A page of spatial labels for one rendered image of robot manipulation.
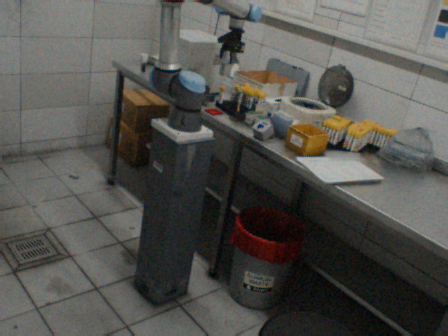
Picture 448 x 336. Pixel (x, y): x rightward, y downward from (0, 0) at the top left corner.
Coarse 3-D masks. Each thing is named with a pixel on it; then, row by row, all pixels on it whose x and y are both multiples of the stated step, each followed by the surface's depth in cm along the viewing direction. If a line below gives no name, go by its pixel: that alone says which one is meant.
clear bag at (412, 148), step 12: (396, 132) 227; (408, 132) 220; (420, 132) 218; (432, 132) 217; (396, 144) 222; (408, 144) 219; (420, 144) 218; (432, 144) 221; (384, 156) 225; (396, 156) 222; (408, 156) 219; (420, 156) 217; (432, 156) 219; (420, 168) 219
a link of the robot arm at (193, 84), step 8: (184, 72) 204; (176, 80) 203; (184, 80) 199; (192, 80) 199; (200, 80) 201; (176, 88) 203; (184, 88) 200; (192, 88) 200; (200, 88) 201; (176, 96) 204; (184, 96) 201; (192, 96) 201; (200, 96) 203; (176, 104) 205; (184, 104) 203; (192, 104) 203; (200, 104) 206
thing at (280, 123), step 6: (276, 114) 227; (282, 114) 228; (276, 120) 228; (282, 120) 224; (288, 120) 222; (276, 126) 228; (282, 126) 225; (276, 132) 229; (282, 132) 225; (282, 138) 225
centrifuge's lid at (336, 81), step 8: (328, 72) 257; (336, 72) 255; (344, 72) 251; (320, 80) 259; (328, 80) 259; (336, 80) 257; (344, 80) 253; (352, 80) 243; (320, 88) 260; (328, 88) 260; (336, 88) 257; (344, 88) 253; (352, 88) 243; (320, 96) 259; (328, 96) 260; (336, 96) 257; (344, 96) 252; (328, 104) 253; (336, 104) 255; (344, 104) 248
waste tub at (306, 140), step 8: (288, 128) 215; (296, 128) 218; (304, 128) 222; (312, 128) 221; (288, 136) 216; (296, 136) 212; (304, 136) 208; (312, 136) 207; (320, 136) 210; (328, 136) 213; (288, 144) 216; (296, 144) 212; (304, 144) 209; (312, 144) 209; (320, 144) 213; (296, 152) 213; (304, 152) 209; (312, 152) 212; (320, 152) 215
